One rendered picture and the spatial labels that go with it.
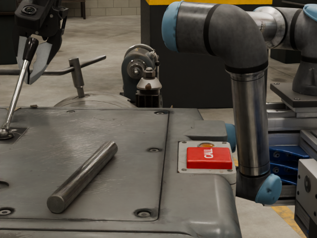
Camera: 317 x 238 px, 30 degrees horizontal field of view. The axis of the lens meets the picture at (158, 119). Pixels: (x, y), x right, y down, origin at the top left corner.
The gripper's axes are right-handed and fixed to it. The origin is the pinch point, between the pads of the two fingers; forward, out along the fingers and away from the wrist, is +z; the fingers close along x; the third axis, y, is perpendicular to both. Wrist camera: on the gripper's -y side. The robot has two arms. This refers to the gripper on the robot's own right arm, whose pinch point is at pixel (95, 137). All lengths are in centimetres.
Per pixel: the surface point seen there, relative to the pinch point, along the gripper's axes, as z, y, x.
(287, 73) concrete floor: -147, 640, -107
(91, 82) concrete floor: 103, 567, -107
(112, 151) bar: -14, -65, 19
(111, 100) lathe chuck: -7.6, -21.8, 15.0
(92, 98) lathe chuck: -3.6, -22.0, 15.5
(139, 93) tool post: -7.5, 40.5, 2.2
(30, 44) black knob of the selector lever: 1, -49, 31
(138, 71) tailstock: -3, 87, 0
